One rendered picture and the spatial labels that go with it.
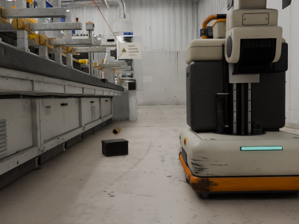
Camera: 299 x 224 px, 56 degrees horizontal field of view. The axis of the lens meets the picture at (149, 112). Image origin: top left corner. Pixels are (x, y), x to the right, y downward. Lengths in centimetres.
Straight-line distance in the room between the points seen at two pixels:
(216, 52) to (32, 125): 130
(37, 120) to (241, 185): 139
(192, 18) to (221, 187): 1162
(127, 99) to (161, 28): 693
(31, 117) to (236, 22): 143
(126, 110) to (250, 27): 480
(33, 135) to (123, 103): 405
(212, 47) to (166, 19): 1099
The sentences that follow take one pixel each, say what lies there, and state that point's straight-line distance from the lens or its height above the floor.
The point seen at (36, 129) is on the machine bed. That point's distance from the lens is 210.
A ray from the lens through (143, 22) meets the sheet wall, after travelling 1258.
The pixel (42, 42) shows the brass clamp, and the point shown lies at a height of 79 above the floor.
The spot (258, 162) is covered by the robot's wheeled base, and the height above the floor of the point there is 18.
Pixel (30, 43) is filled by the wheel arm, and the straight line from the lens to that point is 174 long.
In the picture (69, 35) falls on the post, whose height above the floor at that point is 94.
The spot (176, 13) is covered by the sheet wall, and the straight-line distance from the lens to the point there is 1275.
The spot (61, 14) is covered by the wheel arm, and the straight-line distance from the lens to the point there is 118.
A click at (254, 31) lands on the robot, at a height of 78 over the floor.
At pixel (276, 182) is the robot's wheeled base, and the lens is 143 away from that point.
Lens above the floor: 49
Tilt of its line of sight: 3 degrees down
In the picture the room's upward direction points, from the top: 1 degrees counter-clockwise
